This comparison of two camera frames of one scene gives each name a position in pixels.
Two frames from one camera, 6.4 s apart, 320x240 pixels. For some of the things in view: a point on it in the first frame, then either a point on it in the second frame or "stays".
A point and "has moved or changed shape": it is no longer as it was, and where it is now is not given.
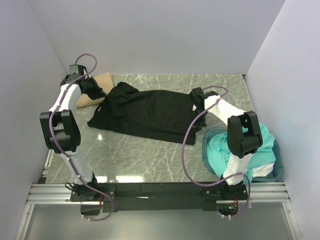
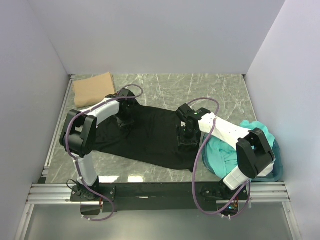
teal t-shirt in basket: [219, 155] stays
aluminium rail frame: [59, 194] stays
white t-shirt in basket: [262, 171] stays
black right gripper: [201, 124] → [182, 140]
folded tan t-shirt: [106, 82] stays
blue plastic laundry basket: [278, 160] stays
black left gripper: [98, 93] → [128, 122]
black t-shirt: [167, 115] has moved or changed shape
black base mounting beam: [158, 197] stays
